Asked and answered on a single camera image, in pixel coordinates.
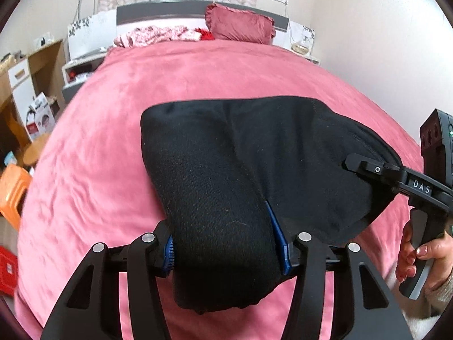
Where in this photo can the printed cardboard box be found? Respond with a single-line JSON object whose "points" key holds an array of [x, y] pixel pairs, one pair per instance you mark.
{"points": [[40, 117]]}

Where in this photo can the pink bed blanket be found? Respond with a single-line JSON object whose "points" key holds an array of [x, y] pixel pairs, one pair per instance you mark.
{"points": [[106, 141]]}

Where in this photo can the pink floral clothing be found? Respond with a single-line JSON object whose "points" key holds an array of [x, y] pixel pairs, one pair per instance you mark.
{"points": [[152, 35]]}

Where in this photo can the grey bed headboard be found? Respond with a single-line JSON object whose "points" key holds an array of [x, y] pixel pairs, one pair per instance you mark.
{"points": [[159, 10]]}

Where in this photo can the person's right hand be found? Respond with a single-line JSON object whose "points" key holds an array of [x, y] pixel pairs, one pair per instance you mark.
{"points": [[439, 255]]}

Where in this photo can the round wooden stool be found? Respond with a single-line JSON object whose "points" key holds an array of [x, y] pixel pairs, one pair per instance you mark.
{"points": [[35, 150]]}

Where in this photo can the dark red pillow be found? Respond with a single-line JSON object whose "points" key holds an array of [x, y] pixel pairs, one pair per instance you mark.
{"points": [[240, 24]]}

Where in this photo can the wooden desk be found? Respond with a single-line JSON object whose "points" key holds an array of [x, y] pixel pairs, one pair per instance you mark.
{"points": [[42, 67]]}

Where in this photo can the white nightstand with floral decal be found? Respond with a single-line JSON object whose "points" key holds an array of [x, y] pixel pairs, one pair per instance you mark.
{"points": [[92, 32]]}

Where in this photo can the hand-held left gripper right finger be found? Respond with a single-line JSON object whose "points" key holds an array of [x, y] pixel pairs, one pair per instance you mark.
{"points": [[279, 242]]}

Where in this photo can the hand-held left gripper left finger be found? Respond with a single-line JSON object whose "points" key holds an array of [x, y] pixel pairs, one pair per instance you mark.
{"points": [[169, 255]]}

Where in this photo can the round glass bowl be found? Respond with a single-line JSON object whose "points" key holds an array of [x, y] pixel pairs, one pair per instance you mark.
{"points": [[301, 46]]}

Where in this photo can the red cloth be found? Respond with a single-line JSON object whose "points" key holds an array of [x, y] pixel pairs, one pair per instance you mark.
{"points": [[205, 34]]}

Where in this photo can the orange plastic stool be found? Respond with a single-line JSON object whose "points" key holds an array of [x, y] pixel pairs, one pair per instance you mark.
{"points": [[12, 193]]}

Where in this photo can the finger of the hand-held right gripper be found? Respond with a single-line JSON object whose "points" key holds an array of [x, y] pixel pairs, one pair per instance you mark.
{"points": [[371, 168]]}

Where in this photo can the red box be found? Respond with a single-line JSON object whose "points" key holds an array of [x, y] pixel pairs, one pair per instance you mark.
{"points": [[7, 272]]}

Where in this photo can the black pants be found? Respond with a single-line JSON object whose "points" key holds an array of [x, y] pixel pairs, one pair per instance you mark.
{"points": [[240, 170]]}

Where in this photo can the person's right forearm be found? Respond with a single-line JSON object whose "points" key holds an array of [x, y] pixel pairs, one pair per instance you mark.
{"points": [[439, 304]]}

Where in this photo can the small white nightstand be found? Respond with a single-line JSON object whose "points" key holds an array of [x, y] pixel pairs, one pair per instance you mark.
{"points": [[306, 55]]}

